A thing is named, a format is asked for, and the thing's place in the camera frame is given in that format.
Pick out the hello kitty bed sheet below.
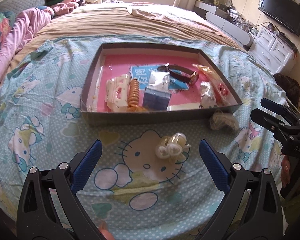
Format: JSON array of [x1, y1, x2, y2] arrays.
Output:
[[0, 35, 286, 239]]

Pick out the clear beaded hair clip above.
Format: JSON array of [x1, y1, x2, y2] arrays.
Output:
[[199, 82, 217, 108]]

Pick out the cream hair claw clip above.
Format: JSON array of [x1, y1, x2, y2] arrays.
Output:
[[105, 74, 130, 113]]

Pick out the dark cardboard tray box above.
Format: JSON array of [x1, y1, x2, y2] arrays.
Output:
[[80, 42, 242, 125]]

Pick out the red bead earrings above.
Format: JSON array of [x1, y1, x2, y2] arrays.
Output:
[[214, 82, 230, 106]]

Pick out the pink quilt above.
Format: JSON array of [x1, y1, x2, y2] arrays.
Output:
[[0, 8, 52, 83]]

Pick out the beige scrunchie in bag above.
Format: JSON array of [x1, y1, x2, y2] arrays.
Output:
[[209, 110, 239, 131]]

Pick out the tan striped blanket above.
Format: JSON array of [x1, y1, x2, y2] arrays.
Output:
[[8, 2, 240, 71]]

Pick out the white long low bench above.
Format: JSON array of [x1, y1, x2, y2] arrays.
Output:
[[205, 12, 253, 46]]

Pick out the orange spiral hair tie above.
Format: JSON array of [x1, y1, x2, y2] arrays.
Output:
[[125, 78, 148, 113]]

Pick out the person's right hand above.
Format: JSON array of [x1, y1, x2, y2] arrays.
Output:
[[281, 155, 290, 188]]

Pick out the black flat television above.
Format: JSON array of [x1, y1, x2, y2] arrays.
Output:
[[258, 0, 300, 36]]

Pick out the earring card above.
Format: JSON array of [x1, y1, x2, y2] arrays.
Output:
[[167, 102, 200, 111]]

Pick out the small clear plastic box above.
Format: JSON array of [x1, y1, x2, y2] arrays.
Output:
[[142, 87, 171, 111]]

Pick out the pink book with blue label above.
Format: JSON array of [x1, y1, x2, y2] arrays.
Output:
[[96, 54, 237, 112]]

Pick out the white drawer cabinet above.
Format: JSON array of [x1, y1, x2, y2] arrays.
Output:
[[249, 27, 295, 75]]

